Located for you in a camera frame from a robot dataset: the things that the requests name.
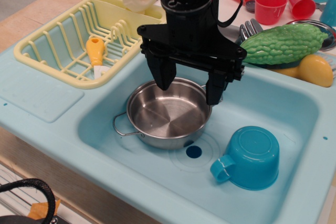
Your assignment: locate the blue plastic cup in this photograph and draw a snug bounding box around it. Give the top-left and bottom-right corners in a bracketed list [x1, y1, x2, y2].
[210, 126, 280, 190]

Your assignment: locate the light blue toy sink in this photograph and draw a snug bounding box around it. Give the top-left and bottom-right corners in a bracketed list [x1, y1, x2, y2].
[1, 48, 335, 223]

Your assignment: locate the red plastic cup centre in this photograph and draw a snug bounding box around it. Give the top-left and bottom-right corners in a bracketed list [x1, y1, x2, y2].
[255, 0, 288, 25]

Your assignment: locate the yellow drying rack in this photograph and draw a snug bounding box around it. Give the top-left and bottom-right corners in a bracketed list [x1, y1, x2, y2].
[13, 0, 166, 89]

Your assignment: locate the red plastic cup right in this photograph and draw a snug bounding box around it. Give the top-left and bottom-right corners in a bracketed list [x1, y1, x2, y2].
[288, 0, 316, 19]

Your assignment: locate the yellow toy squash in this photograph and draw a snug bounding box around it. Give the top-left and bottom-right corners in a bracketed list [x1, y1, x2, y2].
[272, 55, 335, 88]

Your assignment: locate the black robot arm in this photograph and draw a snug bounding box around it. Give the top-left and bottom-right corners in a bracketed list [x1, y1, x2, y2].
[137, 0, 247, 105]

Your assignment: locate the yellow handled toy knife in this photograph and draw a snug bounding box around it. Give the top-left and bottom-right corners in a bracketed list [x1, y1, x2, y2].
[86, 37, 110, 79]

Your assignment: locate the green bitter gourd toy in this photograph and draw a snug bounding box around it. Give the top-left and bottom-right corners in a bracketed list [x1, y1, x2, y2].
[240, 24, 328, 65]

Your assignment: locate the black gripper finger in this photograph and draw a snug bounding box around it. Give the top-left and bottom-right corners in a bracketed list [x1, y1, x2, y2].
[146, 55, 176, 90]
[206, 72, 227, 105]

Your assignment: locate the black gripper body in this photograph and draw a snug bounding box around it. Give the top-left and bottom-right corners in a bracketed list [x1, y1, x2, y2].
[137, 4, 247, 81]

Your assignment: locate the silver metal plate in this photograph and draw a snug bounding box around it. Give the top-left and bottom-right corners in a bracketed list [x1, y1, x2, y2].
[288, 19, 335, 51]

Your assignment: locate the black braided cable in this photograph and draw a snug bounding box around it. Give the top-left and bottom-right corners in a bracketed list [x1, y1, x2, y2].
[0, 178, 57, 224]

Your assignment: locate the blue cup at edge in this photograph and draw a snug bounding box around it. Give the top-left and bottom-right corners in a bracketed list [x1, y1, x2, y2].
[320, 0, 336, 27]

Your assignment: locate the stainless steel pot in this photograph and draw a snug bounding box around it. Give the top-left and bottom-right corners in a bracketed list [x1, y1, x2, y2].
[125, 78, 212, 150]

